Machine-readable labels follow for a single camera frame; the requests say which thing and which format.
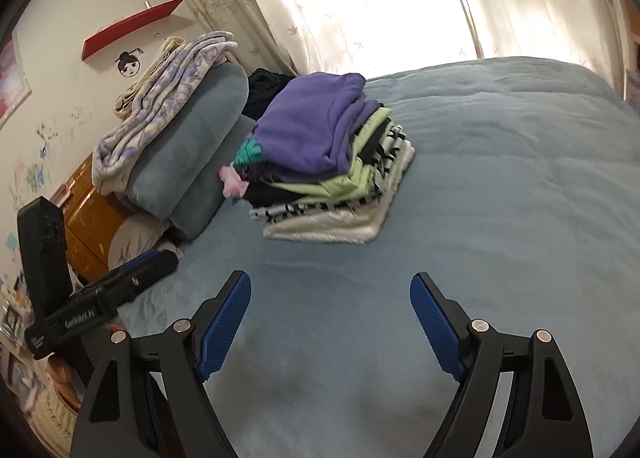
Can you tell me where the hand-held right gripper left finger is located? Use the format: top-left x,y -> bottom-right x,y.
70,269 -> 252,458

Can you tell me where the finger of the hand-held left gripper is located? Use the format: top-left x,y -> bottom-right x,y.
91,252 -> 180,312
116,250 -> 162,273

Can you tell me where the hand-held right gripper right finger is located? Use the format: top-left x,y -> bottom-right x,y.
409,272 -> 596,458

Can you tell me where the purple zip hoodie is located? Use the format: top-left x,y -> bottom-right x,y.
235,72 -> 382,185

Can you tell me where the beige pillow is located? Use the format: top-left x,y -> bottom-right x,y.
108,211 -> 186,272

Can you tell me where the blue-grey pillow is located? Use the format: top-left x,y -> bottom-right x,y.
129,63 -> 250,220
169,115 -> 262,242

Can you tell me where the pink plush toy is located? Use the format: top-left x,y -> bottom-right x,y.
218,164 -> 251,199

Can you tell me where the black and white patterned garment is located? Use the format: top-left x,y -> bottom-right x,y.
248,123 -> 414,225

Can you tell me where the woven basket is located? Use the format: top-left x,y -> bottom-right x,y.
27,385 -> 83,456

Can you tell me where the purple floral folded blanket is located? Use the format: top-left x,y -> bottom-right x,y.
92,31 -> 240,197

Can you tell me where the green and black folded garment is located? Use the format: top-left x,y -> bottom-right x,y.
244,107 -> 402,212

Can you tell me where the cream folded cloth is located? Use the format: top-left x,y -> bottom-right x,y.
113,36 -> 187,120

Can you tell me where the black fuzzy cloth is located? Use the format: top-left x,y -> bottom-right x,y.
241,67 -> 296,120

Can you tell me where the wooden shelf unit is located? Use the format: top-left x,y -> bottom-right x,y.
619,0 -> 640,104

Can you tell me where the pink wall picture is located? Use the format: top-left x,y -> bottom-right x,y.
0,35 -> 32,130

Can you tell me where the black face wall sticker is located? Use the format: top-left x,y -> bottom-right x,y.
115,49 -> 144,78

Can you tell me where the red wall shelf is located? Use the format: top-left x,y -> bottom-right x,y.
82,0 -> 184,61

